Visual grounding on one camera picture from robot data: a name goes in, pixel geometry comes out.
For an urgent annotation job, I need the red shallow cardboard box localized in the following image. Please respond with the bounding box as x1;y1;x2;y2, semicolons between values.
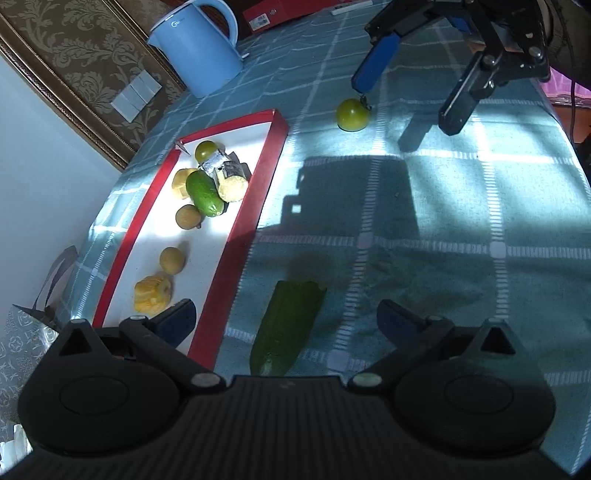
92;109;290;371

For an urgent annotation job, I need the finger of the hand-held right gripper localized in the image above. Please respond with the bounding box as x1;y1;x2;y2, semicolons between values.
352;0;445;96
438;16;509;136

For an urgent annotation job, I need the small brown round fruit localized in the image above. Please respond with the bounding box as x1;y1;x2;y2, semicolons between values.
159;246;187;275
175;204;204;230

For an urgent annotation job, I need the white tissue pack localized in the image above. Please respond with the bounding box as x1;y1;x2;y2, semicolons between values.
0;422;34;464

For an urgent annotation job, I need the black cable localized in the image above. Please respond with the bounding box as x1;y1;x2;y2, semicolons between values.
567;76;579;141

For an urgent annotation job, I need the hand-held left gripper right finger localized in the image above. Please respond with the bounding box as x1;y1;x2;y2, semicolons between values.
347;300;520;392

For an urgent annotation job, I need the grey wall switch panel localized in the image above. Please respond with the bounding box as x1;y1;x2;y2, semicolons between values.
111;70;163;122

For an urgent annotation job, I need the blue electric kettle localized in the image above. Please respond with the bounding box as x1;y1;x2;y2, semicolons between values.
147;0;244;99

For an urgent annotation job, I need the small whole green cucumber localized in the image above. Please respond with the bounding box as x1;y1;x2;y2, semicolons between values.
185;170;225;219

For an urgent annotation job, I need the yellow ridged corn piece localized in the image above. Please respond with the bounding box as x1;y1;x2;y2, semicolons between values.
134;272;175;318

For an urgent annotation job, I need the pink cloth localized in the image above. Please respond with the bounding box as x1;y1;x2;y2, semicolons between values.
539;69;591;108

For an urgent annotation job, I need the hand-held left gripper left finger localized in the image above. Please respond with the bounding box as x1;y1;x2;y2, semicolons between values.
55;299;228;394

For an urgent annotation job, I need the green tomato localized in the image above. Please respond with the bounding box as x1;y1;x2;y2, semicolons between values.
335;97;371;133
194;140;219;163

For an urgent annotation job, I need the yellow bell pepper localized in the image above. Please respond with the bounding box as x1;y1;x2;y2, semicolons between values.
171;168;199;200

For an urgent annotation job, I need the red box with label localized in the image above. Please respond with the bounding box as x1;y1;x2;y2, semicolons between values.
242;0;325;34

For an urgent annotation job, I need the cut green cucumber piece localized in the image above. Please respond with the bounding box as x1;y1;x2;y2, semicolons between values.
249;279;328;377

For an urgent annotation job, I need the grey patterned paper bag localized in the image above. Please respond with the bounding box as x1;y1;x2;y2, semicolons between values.
0;246;80;418

